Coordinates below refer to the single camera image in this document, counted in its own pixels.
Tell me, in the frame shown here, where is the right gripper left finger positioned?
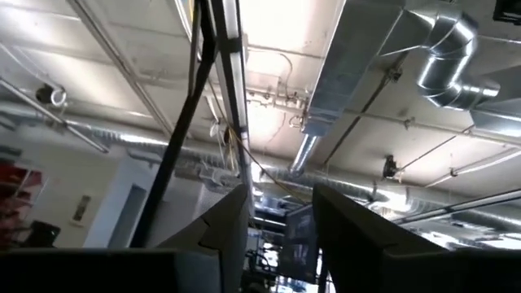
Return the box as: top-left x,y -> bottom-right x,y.
156,182 -> 250,293

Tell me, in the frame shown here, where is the black ceiling box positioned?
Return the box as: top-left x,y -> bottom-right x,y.
491,0 -> 521,26

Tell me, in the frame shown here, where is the small wall plate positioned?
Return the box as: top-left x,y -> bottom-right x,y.
69,193 -> 93,225

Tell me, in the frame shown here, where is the black ceiling camera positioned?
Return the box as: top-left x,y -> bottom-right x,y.
34,82 -> 69,108
381,153 -> 400,181

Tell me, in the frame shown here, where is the grey ceiling conduit pipe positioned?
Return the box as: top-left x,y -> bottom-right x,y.
0,76 -> 111,155
66,0 -> 177,138

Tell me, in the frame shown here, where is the yellow hanging cable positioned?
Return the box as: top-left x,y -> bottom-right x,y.
225,121 -> 307,205

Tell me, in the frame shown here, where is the hanging black monitor panel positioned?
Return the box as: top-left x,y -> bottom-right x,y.
279,204 -> 322,285

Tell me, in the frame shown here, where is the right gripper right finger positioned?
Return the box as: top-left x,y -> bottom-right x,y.
311,182 -> 449,293

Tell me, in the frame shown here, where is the silver insulated ceiling duct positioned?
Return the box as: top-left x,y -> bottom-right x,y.
0,100 -> 521,235

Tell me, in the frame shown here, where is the rectangular metal ceiling duct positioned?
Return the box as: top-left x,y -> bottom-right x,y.
470,64 -> 521,139
301,0 -> 410,138

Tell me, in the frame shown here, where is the thick black diagonal pole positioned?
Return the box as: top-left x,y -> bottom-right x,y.
129,0 -> 219,249

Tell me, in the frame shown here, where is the small round metal duct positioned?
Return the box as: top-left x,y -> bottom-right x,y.
287,133 -> 323,177

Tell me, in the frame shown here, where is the long fluorescent light fixture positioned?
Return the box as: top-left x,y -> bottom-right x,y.
209,0 -> 256,142

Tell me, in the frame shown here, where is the round metal duct elbow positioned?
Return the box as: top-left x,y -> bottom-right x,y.
414,8 -> 502,112

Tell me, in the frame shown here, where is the red storage shelf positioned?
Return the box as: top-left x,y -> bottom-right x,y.
0,159 -> 45,250

